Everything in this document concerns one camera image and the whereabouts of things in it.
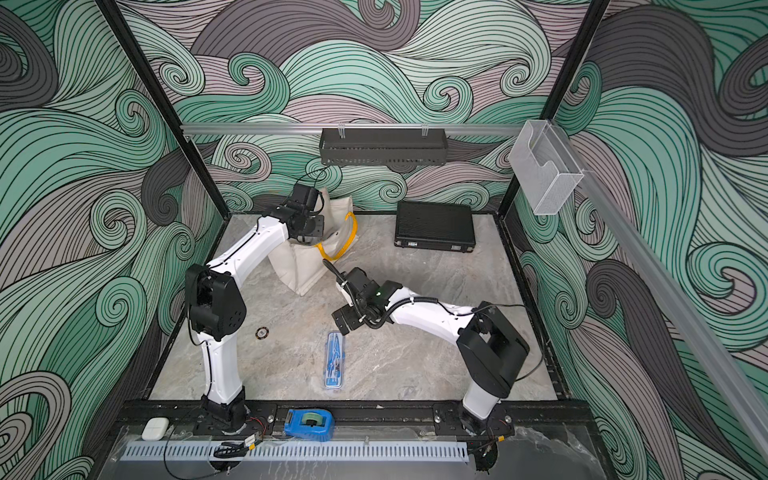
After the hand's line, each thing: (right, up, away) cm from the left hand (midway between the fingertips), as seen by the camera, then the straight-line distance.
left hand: (313, 221), depth 93 cm
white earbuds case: (-33, -52, -23) cm, 65 cm away
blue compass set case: (+9, -40, -12) cm, 42 cm away
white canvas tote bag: (-3, -14, -3) cm, 14 cm away
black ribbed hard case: (+43, -1, +19) cm, 47 cm away
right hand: (+12, -28, -10) cm, 32 cm away
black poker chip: (-15, -34, -5) cm, 37 cm away
